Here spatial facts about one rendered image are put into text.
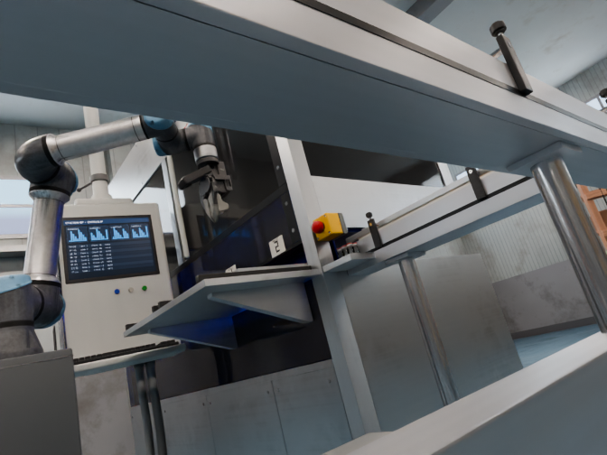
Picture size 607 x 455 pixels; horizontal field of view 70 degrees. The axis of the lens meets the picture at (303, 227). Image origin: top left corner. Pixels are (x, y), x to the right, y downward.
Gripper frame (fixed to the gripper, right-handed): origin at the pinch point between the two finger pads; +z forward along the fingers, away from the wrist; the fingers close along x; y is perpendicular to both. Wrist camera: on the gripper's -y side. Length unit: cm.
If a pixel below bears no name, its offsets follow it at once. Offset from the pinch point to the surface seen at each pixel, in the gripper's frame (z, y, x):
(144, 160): -83, 28, 110
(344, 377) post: 56, 27, -10
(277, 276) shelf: 23.0, 11.0, -10.9
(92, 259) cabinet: -17, -12, 90
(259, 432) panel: 69, 27, 44
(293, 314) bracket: 33.6, 19.8, -2.4
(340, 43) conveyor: 25, -41, -95
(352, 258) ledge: 23.4, 28.1, -25.9
